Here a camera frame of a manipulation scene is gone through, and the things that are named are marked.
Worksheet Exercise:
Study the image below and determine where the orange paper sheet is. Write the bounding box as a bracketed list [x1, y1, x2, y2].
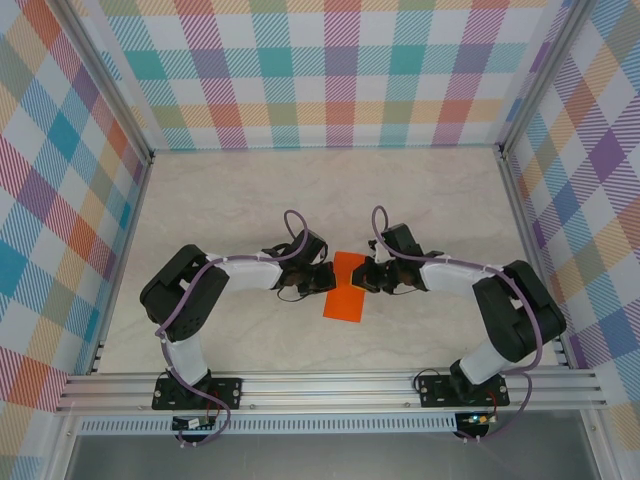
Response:
[322, 251, 367, 323]

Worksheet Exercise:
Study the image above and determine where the aluminium mounting rail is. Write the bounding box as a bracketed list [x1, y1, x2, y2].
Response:
[54, 367, 609, 414]

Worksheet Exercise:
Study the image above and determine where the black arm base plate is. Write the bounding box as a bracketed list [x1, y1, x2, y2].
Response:
[414, 369, 511, 409]
[151, 375, 244, 411]

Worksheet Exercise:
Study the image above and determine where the aluminium side rail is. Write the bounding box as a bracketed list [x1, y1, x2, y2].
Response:
[497, 144, 574, 371]
[87, 152, 155, 376]

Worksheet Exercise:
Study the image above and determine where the slotted grey cable tray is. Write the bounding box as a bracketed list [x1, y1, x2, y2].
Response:
[79, 417, 459, 435]

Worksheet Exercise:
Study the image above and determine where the aluminium frame post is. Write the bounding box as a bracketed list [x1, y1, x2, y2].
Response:
[58, 0, 155, 166]
[499, 0, 594, 156]

